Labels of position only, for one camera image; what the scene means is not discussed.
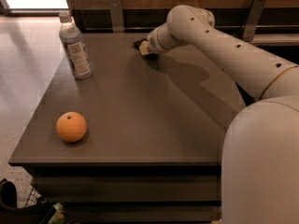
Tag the orange fruit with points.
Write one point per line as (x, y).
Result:
(71, 127)

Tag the upper grey drawer front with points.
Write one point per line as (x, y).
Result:
(121, 189)

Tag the grey drawer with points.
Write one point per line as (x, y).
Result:
(121, 189)
(134, 214)

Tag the clear plastic water bottle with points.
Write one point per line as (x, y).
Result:
(74, 47)

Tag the metal bracket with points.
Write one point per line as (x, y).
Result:
(255, 12)
(116, 16)

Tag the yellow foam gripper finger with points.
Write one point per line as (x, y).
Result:
(144, 48)

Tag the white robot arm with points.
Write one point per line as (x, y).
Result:
(260, 157)

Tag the left metal bracket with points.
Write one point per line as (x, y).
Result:
(116, 16)

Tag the lower grey drawer front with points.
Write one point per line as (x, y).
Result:
(134, 214)

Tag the black rxbar chocolate bar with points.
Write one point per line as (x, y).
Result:
(150, 56)

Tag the green snack packet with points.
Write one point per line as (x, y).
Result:
(58, 217)

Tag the right metal bracket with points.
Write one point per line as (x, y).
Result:
(255, 12)

